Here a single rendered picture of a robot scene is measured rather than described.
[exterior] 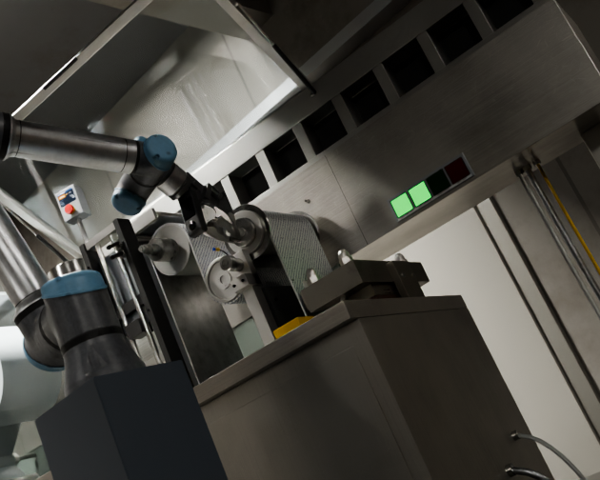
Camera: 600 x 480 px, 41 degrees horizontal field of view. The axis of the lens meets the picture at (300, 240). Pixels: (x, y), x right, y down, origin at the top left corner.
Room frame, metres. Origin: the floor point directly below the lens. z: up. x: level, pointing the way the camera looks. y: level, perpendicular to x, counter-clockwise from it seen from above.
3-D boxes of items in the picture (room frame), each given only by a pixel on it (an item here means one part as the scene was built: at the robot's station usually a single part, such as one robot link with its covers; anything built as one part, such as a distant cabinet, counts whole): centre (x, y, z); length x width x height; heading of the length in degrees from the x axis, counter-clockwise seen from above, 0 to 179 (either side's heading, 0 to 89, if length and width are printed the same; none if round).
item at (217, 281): (2.14, 0.17, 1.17); 0.26 x 0.12 x 0.12; 152
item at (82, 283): (1.43, 0.43, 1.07); 0.13 x 0.12 x 0.14; 41
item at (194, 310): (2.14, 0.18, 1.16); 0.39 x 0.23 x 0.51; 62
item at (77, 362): (1.43, 0.43, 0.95); 0.15 x 0.15 x 0.10
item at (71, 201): (2.25, 0.59, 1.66); 0.07 x 0.07 x 0.10; 79
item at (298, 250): (2.06, 0.01, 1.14); 0.23 x 0.01 x 0.18; 152
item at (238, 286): (1.95, 0.17, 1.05); 0.06 x 0.05 x 0.31; 152
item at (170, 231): (2.21, 0.28, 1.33); 0.25 x 0.14 x 0.14; 152
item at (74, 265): (2.40, 0.71, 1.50); 0.14 x 0.14 x 0.06
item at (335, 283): (2.03, -0.11, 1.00); 0.40 x 0.16 x 0.06; 152
